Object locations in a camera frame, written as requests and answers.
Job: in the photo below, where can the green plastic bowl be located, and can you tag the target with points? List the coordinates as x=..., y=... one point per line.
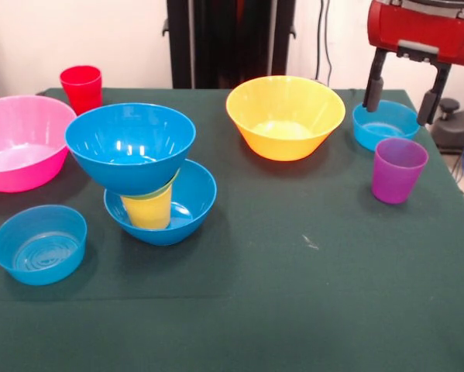
x=169, y=186

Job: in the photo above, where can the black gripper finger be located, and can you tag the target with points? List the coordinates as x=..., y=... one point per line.
x=374, y=89
x=431, y=100

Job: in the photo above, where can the red plastic cup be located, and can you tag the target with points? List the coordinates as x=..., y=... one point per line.
x=80, y=87

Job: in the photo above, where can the dark grey clamp device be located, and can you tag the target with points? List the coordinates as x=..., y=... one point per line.
x=456, y=128

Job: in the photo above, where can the large pink plastic bowl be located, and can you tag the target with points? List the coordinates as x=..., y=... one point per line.
x=22, y=135

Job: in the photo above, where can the dark green table cloth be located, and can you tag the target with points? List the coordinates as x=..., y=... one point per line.
x=278, y=271

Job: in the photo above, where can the yellow plastic cup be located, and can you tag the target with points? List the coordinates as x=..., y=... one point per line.
x=150, y=213

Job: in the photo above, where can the large orange plastic bowl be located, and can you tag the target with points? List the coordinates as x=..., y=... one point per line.
x=286, y=112

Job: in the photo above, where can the purple plastic cup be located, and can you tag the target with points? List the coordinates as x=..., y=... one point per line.
x=398, y=170

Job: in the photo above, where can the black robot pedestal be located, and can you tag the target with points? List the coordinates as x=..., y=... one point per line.
x=231, y=38

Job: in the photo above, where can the translucent blue shallow bowl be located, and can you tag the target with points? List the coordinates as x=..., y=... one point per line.
x=38, y=248
x=390, y=124

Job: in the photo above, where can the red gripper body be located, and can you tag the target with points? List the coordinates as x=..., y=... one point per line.
x=417, y=31

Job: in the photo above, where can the blue plastic bowl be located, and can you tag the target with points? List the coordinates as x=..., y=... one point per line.
x=131, y=155
x=200, y=205

